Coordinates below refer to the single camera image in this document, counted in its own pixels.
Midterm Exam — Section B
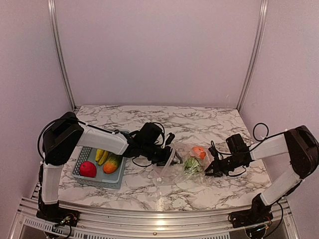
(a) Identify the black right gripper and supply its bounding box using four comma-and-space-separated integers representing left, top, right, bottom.
203, 154, 244, 177

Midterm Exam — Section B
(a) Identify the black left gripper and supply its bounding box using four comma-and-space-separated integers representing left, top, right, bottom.
142, 142, 183, 166

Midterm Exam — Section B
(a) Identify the orange fake fruit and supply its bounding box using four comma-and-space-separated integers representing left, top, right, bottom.
192, 146, 206, 160

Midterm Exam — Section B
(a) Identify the green fake lettuce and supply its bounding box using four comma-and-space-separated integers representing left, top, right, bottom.
184, 157, 202, 174

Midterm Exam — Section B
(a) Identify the clear polka dot zip bag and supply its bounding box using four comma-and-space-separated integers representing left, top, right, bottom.
153, 143, 213, 185

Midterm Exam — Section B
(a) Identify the orange green fake mango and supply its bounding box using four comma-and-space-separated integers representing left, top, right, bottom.
103, 154, 122, 174

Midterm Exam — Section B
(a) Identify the yellow fake banana bunch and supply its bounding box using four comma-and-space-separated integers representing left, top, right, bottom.
95, 149, 109, 165

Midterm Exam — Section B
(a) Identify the pink fake fruit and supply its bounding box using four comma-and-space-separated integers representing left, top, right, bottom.
79, 161, 97, 178

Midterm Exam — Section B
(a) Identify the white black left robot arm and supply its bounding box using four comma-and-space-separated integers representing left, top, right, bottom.
36, 112, 175, 222

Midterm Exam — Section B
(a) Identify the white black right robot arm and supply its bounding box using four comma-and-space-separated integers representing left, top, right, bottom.
205, 125, 319, 228

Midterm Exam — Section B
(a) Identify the light blue plastic basket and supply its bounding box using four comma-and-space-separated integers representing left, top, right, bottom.
72, 127, 129, 189

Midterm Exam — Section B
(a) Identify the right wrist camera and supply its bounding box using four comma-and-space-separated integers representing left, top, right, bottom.
208, 140, 220, 160

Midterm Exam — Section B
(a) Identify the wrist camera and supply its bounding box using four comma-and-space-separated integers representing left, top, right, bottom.
208, 140, 220, 160
163, 132, 175, 148

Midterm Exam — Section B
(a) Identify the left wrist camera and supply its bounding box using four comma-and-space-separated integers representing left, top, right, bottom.
163, 132, 175, 148

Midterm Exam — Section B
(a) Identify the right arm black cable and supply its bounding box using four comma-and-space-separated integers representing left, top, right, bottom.
211, 122, 287, 177

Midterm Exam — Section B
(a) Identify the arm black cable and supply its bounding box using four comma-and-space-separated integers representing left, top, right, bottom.
211, 122, 287, 177
37, 119, 166, 167

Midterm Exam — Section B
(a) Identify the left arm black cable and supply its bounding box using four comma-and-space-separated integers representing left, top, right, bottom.
37, 119, 166, 167

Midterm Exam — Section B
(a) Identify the front aluminium rail base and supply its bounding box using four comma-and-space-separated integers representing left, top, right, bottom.
8, 198, 300, 239

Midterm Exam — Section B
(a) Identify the right aluminium frame post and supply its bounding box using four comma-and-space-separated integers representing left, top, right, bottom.
236, 0, 269, 112

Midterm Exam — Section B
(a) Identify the aluminium frame post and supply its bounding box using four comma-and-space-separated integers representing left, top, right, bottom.
236, 0, 269, 112
47, 0, 77, 111

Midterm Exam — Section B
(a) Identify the left aluminium frame post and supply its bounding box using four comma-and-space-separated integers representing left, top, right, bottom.
47, 0, 77, 111

